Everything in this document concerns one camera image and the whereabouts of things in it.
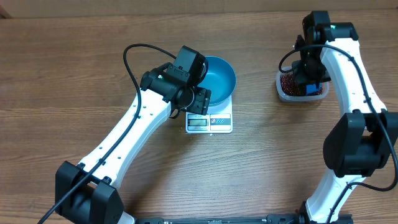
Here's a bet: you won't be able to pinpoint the blue plastic measuring scoop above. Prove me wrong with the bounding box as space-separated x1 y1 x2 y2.
305 83 323 96

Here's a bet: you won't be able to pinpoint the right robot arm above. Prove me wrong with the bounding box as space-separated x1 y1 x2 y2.
292 11 397 223

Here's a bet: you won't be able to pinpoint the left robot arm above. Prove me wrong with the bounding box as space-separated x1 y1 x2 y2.
55 63 211 223

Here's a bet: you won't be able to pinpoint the white digital kitchen scale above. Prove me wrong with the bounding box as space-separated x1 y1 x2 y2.
185 96 233 134

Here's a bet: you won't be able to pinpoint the blue metal bowl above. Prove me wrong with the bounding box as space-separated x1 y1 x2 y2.
198 56 237 106

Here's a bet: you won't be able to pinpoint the red beans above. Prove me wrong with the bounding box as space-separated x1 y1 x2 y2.
280 73 306 96

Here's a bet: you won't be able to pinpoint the clear plastic food container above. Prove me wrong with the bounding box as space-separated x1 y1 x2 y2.
275 72 330 103

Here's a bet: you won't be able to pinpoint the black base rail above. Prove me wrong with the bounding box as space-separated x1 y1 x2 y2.
124 213 354 224

